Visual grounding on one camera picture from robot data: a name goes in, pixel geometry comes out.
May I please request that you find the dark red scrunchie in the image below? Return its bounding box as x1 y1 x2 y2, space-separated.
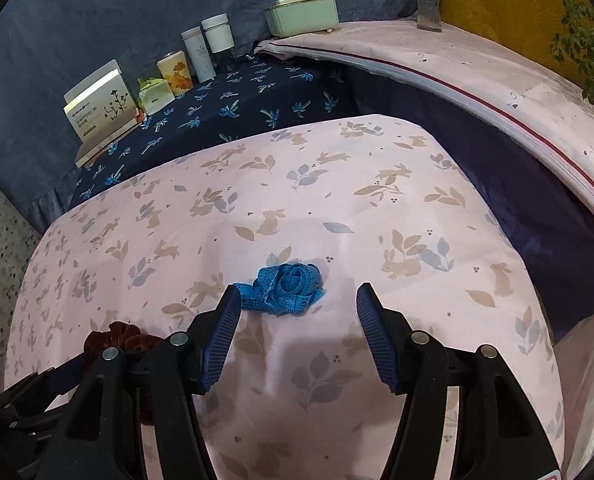
83 320 165 361

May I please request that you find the white canister with dark base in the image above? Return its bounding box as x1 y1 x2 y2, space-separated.
200 15 238 72

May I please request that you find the navy floral cloth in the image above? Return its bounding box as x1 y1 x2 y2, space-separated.
69 55 358 206

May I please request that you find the blue-grey sofa cushion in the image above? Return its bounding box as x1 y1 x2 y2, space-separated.
0 0 420 221

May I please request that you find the book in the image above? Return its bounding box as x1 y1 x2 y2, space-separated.
74 110 145 168

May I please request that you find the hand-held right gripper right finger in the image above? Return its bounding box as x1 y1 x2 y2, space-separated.
355 282 563 480

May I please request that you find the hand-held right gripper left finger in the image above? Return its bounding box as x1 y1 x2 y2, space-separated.
34 284 243 480

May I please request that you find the tall white bottle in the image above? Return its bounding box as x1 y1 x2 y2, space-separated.
181 27 216 83

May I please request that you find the pale green tissue box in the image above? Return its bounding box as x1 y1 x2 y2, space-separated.
264 0 340 38

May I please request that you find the pink cloth with red stripe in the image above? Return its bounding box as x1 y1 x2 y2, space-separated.
254 20 594 221

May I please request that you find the dark purple sheet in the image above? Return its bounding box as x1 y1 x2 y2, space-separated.
344 67 594 336

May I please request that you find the yellow cushion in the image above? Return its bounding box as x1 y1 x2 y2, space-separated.
439 0 594 121

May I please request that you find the green packet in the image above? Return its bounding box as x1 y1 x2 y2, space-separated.
137 76 173 115

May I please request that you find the blue tape measure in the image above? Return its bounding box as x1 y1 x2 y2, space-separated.
232 261 325 318

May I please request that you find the orange floral small box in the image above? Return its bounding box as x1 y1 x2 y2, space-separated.
157 50 194 97

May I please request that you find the white box with plant print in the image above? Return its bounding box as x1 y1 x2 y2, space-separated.
63 59 138 142

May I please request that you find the trash bin with white liner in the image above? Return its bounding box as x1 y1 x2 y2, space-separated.
557 305 594 480

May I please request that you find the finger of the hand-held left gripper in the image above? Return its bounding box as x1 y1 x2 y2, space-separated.
0 355 85 466

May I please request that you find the green leafy plant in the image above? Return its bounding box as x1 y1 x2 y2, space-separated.
507 0 594 106

